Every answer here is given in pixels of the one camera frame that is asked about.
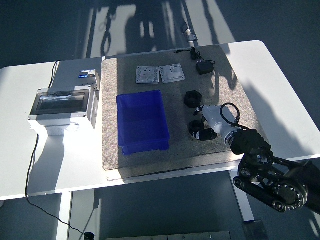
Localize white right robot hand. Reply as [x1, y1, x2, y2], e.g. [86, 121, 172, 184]
[192, 104, 242, 142]

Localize black hexagonal nut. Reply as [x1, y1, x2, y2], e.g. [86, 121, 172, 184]
[188, 120, 206, 136]
[184, 90, 202, 108]

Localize blue plastic box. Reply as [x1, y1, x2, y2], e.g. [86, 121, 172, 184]
[116, 89, 171, 157]

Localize grey electrical distribution box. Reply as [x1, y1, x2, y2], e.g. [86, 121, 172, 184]
[27, 84, 101, 137]

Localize black power adapter plug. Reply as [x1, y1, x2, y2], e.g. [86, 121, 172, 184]
[196, 61, 215, 76]

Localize grey-brown mat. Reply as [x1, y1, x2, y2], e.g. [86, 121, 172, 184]
[101, 44, 265, 172]

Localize white table leg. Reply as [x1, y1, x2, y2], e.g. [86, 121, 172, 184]
[228, 169, 256, 223]
[56, 192, 74, 240]

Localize grey table foot plate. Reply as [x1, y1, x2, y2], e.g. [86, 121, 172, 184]
[241, 219, 270, 240]

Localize circuit breaker with blue label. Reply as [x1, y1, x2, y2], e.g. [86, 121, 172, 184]
[77, 69, 101, 87]

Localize black adapter cord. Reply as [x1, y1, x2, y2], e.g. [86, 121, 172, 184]
[174, 46, 216, 66]

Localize long black power cable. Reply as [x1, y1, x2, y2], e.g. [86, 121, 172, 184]
[24, 60, 87, 236]

